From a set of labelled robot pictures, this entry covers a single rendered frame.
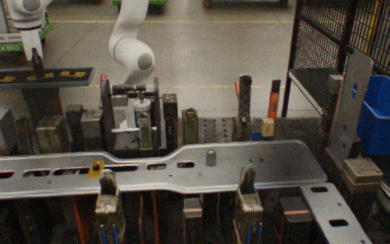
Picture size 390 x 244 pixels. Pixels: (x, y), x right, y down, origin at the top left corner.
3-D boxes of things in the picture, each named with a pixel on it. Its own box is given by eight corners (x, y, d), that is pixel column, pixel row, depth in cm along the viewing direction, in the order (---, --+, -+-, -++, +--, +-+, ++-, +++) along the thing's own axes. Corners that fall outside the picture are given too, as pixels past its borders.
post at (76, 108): (83, 203, 133) (63, 110, 114) (86, 194, 137) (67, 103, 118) (96, 201, 133) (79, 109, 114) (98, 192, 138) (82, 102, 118)
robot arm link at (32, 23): (11, 14, 114) (13, 24, 115) (12, 21, 107) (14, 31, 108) (39, 12, 117) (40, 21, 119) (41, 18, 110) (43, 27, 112)
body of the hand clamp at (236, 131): (230, 203, 133) (235, 125, 116) (227, 192, 139) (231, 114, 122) (245, 203, 133) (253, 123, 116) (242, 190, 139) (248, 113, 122)
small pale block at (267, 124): (255, 206, 131) (264, 123, 114) (253, 200, 134) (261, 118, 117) (264, 206, 132) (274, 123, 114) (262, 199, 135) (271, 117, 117)
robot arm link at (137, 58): (141, 82, 158) (134, 31, 145) (163, 97, 145) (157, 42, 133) (116, 90, 151) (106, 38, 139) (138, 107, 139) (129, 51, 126)
